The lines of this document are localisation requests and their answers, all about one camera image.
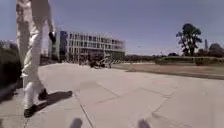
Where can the row of parked bicycles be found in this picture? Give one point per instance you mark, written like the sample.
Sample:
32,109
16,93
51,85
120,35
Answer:
100,63

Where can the white building with many windows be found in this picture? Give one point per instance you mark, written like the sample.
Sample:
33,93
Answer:
90,45

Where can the pale concrete slab pavement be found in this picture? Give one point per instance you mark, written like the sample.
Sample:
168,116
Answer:
133,96

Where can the robot's own part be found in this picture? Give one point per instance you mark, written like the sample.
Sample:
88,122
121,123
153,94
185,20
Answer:
144,124
76,123

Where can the dry brown grass field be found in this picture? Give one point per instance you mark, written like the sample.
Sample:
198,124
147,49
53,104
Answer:
180,69

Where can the low green hedge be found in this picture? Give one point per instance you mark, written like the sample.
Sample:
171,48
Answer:
186,60

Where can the tall dark tree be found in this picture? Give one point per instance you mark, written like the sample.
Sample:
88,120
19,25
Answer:
189,38

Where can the person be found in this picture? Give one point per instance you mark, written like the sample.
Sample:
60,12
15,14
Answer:
30,50

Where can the distant trees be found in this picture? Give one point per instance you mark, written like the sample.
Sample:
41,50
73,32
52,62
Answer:
216,50

